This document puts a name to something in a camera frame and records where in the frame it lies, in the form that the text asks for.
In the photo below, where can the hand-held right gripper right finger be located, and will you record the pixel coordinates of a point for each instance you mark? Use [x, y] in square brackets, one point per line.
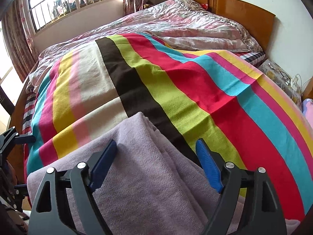
[207, 164]

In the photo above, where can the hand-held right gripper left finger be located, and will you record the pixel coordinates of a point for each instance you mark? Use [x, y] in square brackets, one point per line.
[102, 166]

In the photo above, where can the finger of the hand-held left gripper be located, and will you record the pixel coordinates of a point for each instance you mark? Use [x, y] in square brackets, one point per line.
[9, 139]
[12, 191]

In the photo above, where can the lilac pants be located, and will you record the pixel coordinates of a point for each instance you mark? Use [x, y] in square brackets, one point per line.
[151, 188]

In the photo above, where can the multicolour striped blanket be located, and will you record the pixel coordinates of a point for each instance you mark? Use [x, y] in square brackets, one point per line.
[195, 90]

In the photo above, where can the cloth covered nightstand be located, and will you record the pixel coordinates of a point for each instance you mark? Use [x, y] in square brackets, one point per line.
[271, 73]

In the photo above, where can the pink floral bed sheet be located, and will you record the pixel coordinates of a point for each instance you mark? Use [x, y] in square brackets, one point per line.
[308, 107]

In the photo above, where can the black glasses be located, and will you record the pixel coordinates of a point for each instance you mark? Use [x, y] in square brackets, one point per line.
[285, 77]

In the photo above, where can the white power strip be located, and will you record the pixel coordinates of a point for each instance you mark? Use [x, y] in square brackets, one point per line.
[294, 83]

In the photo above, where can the padded wooden bed headboard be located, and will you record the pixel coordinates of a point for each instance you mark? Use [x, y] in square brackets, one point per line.
[309, 89]

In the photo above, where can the floral pink grey quilt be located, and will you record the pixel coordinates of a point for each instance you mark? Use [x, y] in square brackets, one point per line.
[183, 22]

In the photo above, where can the barred window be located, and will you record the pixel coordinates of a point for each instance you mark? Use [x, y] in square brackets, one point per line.
[73, 0]

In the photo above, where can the plain wooden bed headboard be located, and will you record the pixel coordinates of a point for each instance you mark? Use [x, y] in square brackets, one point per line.
[244, 14]

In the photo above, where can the small red ornament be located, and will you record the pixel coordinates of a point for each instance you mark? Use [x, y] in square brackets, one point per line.
[205, 6]

